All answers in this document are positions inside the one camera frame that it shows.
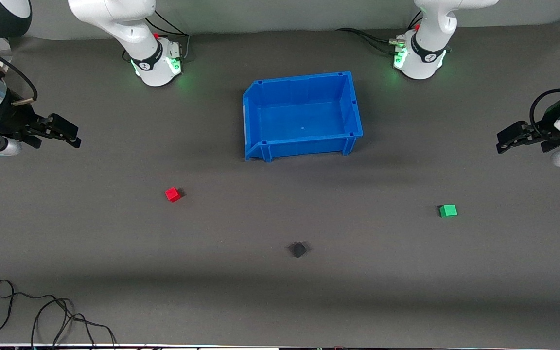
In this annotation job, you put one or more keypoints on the small black cube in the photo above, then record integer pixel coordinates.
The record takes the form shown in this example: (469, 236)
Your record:
(298, 249)

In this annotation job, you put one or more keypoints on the small green cube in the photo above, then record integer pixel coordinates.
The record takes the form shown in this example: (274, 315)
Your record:
(448, 210)

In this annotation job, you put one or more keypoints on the blue plastic storage bin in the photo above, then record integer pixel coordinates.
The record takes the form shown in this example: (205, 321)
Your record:
(304, 116)

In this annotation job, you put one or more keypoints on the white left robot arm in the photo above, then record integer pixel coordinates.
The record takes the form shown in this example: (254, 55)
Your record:
(426, 63)

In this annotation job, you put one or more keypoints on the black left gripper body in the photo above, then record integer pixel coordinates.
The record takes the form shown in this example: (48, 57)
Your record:
(547, 122)

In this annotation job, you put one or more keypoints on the small red cube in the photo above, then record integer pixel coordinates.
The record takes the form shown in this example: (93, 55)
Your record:
(173, 194)

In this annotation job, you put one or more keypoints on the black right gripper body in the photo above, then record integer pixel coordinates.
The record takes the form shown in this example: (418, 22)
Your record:
(4, 119)

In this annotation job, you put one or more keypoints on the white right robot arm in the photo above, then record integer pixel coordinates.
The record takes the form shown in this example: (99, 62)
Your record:
(158, 61)

